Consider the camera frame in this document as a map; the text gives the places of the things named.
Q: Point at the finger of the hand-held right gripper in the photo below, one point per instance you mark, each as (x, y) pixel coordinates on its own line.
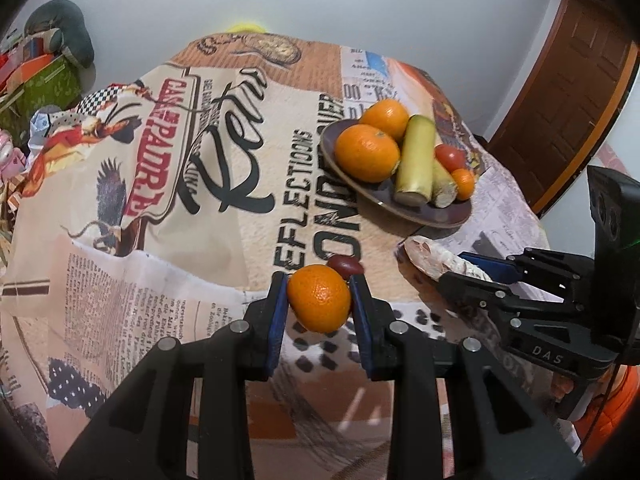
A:
(492, 267)
(470, 286)

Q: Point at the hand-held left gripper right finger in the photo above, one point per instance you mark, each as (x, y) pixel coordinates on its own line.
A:
(361, 325)

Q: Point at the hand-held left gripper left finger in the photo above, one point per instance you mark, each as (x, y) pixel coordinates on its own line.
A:
(276, 325)

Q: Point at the small mandarin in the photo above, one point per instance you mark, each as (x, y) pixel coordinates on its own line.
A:
(463, 183)
(319, 297)

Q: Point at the dark purple plate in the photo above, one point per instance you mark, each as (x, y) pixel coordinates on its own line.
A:
(425, 212)

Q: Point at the yellow sugarcane piece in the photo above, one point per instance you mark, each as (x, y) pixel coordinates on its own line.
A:
(442, 187)
(415, 160)

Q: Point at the red tomato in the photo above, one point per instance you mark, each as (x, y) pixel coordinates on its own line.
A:
(450, 156)

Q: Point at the large orange with sticker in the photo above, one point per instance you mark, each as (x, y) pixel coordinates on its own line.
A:
(385, 117)

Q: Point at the person's right forearm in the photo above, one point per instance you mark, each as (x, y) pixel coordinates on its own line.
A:
(615, 400)

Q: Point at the dark red jujube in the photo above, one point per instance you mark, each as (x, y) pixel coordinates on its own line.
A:
(344, 264)

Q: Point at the printed tablecloth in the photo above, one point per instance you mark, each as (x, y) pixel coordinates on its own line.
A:
(175, 260)

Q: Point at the brown wooden door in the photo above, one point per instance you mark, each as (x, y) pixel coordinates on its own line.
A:
(565, 85)

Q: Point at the pile of colourful clothes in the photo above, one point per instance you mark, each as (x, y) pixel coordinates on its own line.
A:
(47, 122)

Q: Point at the green patterned box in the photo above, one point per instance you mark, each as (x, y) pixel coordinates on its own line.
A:
(50, 85)

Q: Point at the orange box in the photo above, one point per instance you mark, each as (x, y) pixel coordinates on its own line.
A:
(30, 67)

